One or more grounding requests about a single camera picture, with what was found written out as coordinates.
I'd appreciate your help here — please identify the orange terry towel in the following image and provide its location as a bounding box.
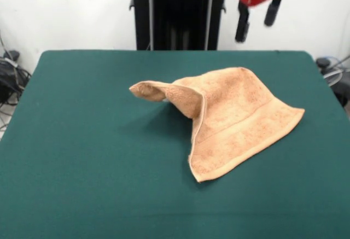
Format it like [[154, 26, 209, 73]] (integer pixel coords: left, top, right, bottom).
[[129, 67, 306, 183]]

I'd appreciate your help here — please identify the dark green table cloth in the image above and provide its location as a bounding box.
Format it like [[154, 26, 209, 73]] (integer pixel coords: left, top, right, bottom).
[[0, 49, 350, 239]]

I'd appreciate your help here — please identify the black cable bundle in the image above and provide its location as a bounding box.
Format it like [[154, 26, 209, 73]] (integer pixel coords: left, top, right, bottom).
[[0, 50, 32, 106]]

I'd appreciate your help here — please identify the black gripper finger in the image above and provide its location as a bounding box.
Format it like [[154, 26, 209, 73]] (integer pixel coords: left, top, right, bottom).
[[264, 0, 287, 27], [235, 0, 251, 43]]

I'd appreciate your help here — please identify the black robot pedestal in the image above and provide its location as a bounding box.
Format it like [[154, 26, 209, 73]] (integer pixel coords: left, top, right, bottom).
[[129, 0, 228, 51]]

